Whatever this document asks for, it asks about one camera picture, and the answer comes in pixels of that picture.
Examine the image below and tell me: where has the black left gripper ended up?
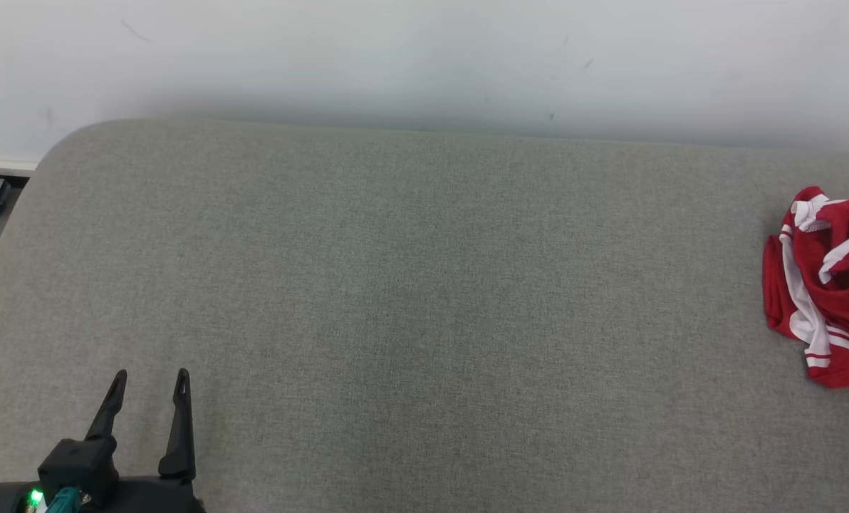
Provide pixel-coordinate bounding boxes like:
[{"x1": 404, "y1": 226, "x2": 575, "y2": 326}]
[{"x1": 0, "y1": 368, "x2": 206, "y2": 513}]

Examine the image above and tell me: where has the red Bulls 23 jersey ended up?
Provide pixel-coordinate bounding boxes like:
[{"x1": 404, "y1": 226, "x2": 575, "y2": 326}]
[{"x1": 763, "y1": 187, "x2": 849, "y2": 389}]

